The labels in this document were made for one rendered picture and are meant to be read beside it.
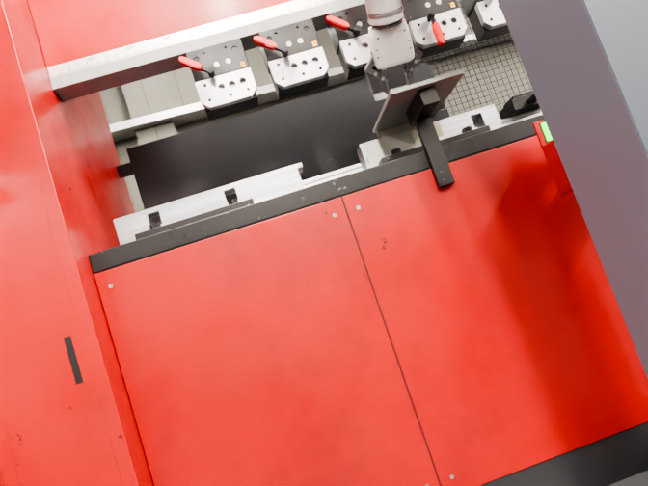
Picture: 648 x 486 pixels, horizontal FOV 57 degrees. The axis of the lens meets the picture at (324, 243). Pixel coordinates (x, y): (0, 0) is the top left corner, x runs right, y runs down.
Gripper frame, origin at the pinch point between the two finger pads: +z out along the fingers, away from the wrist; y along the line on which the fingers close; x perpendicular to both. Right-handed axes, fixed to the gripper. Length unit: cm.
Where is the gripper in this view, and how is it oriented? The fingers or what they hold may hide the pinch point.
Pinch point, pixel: (397, 83)
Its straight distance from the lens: 157.4
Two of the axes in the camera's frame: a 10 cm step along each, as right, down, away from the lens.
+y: -9.5, 3.1, -0.4
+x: 2.0, 5.1, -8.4
